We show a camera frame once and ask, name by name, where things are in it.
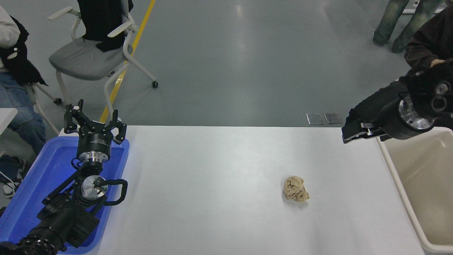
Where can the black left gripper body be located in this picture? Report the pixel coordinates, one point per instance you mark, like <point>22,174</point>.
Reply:
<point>93,141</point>

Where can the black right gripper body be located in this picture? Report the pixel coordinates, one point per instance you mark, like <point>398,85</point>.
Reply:
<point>389,120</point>

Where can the metal floor plate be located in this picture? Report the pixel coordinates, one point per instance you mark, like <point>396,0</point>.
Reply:
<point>332,118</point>
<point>315,119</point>

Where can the person's hand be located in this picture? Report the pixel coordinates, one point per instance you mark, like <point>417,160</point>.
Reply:
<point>437,63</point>

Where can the seated person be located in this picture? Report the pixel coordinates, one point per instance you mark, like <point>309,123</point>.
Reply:
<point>17,106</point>

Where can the grey white office chair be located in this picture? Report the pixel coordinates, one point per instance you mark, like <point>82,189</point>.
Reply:
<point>83,58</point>

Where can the white side table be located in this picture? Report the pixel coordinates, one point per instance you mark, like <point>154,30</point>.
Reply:
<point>6,117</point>

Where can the large pale bin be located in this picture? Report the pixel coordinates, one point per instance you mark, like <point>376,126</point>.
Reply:
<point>424,177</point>

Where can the blue plastic tray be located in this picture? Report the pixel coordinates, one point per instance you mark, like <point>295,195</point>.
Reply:
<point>32,191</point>

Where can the crumpled tan paper ball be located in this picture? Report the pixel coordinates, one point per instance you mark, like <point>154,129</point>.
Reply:
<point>295,189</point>

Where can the person beside bin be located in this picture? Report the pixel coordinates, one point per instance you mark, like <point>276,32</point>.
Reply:
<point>424,46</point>

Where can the dark sneaker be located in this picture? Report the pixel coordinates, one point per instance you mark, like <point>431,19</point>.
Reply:
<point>10,184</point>

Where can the walking person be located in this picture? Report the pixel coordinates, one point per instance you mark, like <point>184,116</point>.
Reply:
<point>389,21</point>

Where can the black jacket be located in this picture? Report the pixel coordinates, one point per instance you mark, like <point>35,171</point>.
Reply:
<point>99,21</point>

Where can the white chair frame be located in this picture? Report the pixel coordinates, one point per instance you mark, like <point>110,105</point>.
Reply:
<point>40,106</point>

